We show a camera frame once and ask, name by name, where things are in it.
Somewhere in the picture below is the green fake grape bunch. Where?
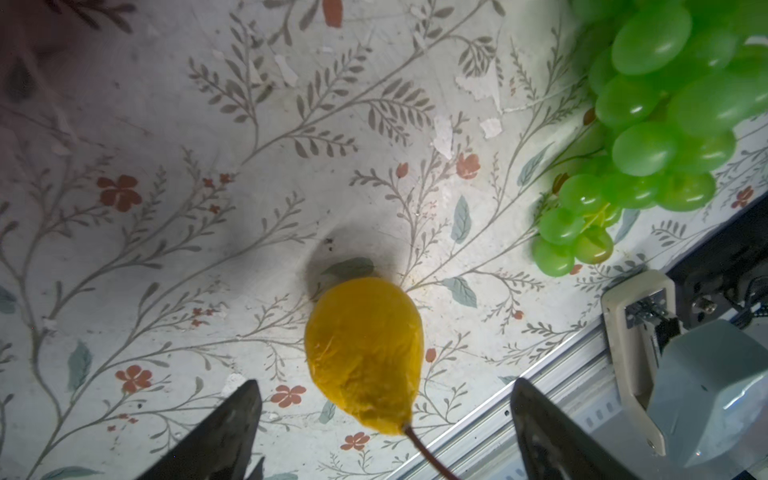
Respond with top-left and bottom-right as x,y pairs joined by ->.
532,1 -> 767,277

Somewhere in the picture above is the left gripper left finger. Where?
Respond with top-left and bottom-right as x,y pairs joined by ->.
139,379 -> 264,480

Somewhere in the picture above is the yellow fake lemon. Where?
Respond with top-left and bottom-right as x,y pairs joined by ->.
304,277 -> 424,436

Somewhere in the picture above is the light blue rail bracket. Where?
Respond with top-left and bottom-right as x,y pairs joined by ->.
601,270 -> 767,468

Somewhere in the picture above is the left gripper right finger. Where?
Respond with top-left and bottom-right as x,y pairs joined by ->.
510,378 -> 636,480

